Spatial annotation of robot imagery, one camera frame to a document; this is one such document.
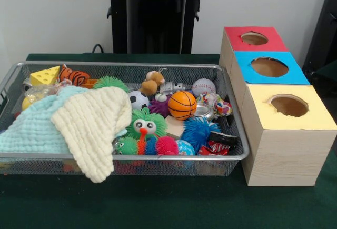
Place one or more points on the brown plush animal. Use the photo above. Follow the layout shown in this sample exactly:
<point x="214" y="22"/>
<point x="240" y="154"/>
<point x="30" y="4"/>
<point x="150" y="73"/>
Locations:
<point x="151" y="84"/>

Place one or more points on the cream waffle cloth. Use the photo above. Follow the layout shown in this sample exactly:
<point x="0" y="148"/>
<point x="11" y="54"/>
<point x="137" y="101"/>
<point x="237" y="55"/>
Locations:
<point x="89" y="129"/>

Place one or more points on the silver mesh bin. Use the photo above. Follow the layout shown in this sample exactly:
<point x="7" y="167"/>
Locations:
<point x="184" y="158"/>

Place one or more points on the wooden box with three holes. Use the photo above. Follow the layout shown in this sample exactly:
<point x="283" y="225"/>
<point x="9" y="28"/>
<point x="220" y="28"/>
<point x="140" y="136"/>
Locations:
<point x="284" y="158"/>

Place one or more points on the white baseball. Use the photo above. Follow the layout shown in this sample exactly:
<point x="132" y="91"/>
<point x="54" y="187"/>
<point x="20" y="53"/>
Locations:
<point x="204" y="87"/>

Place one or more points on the silver robot toy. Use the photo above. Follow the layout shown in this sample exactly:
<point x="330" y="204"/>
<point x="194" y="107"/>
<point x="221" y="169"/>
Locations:
<point x="171" y="87"/>

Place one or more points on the orange basketball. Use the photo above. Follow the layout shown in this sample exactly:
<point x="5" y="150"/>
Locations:
<point x="182" y="105"/>

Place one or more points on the small soccer ball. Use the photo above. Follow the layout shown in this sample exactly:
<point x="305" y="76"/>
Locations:
<point x="139" y="99"/>

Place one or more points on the green spiky monster with eyes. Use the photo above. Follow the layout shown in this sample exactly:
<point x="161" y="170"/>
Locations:
<point x="155" y="119"/>

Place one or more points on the blue spiky ball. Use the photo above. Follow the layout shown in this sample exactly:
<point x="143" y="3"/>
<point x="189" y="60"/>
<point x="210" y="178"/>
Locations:
<point x="197" y="134"/>

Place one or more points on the black upright panel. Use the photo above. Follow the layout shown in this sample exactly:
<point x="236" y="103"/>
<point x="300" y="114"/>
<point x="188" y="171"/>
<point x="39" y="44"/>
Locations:
<point x="326" y="29"/>

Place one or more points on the multicolour spiky caterpillar toy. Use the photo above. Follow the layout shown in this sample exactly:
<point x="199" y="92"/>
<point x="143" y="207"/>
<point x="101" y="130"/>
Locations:
<point x="166" y="146"/>

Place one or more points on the yellow cheese wedge toy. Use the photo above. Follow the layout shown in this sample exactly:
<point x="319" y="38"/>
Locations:
<point x="43" y="76"/>

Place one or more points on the dark green tablecloth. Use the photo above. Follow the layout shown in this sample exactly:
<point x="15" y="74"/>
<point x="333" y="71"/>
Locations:
<point x="158" y="202"/>

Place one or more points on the light blue waffle cloth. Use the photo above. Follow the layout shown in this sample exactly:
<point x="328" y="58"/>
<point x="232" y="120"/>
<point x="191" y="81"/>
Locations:
<point x="29" y="134"/>

